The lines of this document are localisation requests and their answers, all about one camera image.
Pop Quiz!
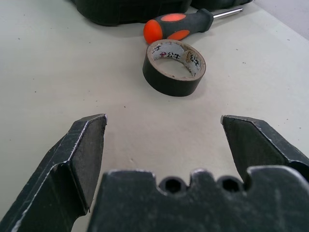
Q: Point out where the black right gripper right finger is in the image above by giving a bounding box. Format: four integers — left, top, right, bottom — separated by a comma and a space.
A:
220, 115, 309, 182

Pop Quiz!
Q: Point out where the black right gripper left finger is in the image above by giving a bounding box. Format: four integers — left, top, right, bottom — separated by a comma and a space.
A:
0, 113, 108, 232

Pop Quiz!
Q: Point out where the black plastic tool case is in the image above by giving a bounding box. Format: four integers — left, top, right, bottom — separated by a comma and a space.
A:
71, 0, 254, 27

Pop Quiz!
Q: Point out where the black tape roll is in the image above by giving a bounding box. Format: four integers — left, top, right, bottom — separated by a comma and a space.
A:
142, 40, 207, 98

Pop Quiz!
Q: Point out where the black orange handled screwdriver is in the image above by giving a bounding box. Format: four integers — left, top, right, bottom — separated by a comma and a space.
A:
143, 6, 244, 45

